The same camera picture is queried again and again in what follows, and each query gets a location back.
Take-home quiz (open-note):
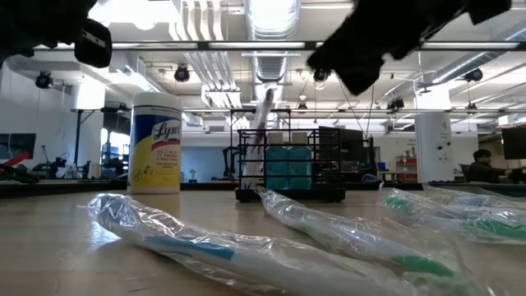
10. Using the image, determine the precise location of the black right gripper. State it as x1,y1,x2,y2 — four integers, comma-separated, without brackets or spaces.
306,0,513,96

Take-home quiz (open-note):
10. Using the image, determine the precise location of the orange white toothbrush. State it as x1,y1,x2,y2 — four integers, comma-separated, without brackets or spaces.
242,86,276,192

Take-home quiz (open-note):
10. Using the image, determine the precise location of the green white toothbrush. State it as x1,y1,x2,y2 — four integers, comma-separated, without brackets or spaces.
254,185,459,285
380,186,526,248

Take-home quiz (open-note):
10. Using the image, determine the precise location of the black cabinet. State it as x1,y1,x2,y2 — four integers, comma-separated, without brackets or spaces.
340,127,376,183

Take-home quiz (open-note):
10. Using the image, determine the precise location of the white round pillar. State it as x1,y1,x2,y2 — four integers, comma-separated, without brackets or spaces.
413,84,454,184

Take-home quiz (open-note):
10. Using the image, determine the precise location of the red storage shelf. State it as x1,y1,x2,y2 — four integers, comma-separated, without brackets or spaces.
394,155,418,183

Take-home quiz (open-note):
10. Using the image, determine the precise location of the red and black machine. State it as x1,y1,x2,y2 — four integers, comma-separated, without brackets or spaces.
0,150,40,184

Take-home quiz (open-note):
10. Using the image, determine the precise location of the grey office chair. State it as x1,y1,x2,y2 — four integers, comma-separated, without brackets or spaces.
459,163,474,184

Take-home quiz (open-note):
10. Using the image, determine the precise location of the person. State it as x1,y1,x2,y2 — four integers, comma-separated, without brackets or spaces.
467,148,510,185

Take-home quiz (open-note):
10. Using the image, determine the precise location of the Lysol wipes canister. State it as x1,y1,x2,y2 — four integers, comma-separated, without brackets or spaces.
127,90,183,195

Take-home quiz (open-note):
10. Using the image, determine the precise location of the black computer monitor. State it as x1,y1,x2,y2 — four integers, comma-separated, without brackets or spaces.
501,125,526,162

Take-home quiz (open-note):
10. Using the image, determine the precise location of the black ceiling-mounted camera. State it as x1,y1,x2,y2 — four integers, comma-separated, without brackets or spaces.
312,67,332,83
173,64,191,83
385,97,406,113
35,70,55,90
464,67,485,83

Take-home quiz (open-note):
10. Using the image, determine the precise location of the wide silver air duct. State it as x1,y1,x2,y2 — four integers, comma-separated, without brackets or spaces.
244,0,302,84

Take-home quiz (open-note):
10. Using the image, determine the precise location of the black steel post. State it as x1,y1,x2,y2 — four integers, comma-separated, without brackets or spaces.
72,109,84,166

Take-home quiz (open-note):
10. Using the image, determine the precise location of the silver spiral air duct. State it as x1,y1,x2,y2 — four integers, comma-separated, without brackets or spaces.
430,24,526,86

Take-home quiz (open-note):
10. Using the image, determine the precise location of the dark wall screen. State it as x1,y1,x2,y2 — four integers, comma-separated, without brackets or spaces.
0,132,37,161

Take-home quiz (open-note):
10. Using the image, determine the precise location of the black wire caddy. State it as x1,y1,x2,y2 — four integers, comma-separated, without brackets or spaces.
234,127,347,204

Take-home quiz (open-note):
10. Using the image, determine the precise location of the black aluminium table frame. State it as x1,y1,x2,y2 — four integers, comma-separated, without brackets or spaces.
0,177,526,200

